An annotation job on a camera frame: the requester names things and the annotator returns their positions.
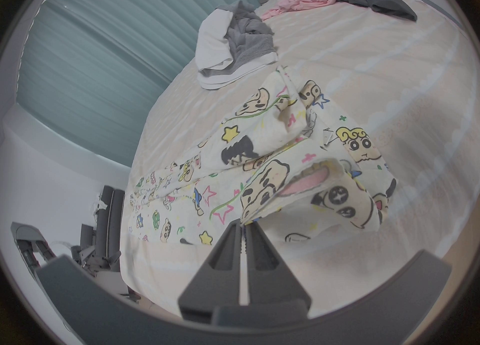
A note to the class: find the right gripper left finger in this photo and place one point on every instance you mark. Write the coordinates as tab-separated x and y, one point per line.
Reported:
221	272

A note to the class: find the white printed pyjama garment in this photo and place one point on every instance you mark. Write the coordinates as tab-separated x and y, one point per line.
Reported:
262	141

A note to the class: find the pile of clothes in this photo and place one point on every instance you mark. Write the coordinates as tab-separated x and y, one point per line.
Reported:
240	43

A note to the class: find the blue-green curtain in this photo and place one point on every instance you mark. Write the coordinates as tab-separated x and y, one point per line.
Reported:
93	54

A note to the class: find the bed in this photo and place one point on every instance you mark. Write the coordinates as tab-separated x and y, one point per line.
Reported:
393	73

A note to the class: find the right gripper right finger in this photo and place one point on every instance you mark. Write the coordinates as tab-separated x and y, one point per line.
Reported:
268	272

